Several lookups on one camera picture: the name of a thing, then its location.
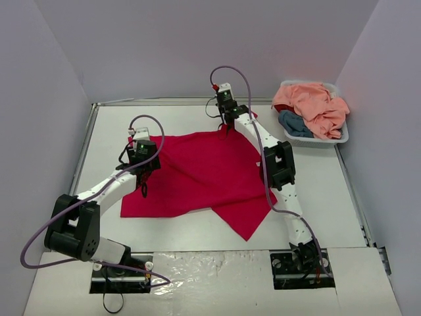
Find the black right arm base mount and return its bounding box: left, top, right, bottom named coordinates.
left=270, top=250, right=335, bottom=290

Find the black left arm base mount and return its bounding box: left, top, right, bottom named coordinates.
left=89, top=263, right=151, bottom=294

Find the crimson red t shirt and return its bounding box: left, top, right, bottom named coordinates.
left=120, top=128, right=270, bottom=241

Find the dark red t shirt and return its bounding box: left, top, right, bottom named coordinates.
left=273, top=104, right=295, bottom=113

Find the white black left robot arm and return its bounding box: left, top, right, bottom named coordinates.
left=44, top=140, right=161, bottom=275

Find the teal blue t shirt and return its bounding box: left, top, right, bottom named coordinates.
left=278, top=110, right=314, bottom=138

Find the black cable loop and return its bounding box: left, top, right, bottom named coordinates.
left=102, top=289, right=125, bottom=313

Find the salmon pink t shirt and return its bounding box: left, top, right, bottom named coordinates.
left=272, top=82, right=350, bottom=140

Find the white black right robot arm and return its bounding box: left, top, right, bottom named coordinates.
left=212, top=84, right=322, bottom=272

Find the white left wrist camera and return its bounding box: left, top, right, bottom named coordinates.
left=128, top=127, right=150, bottom=143

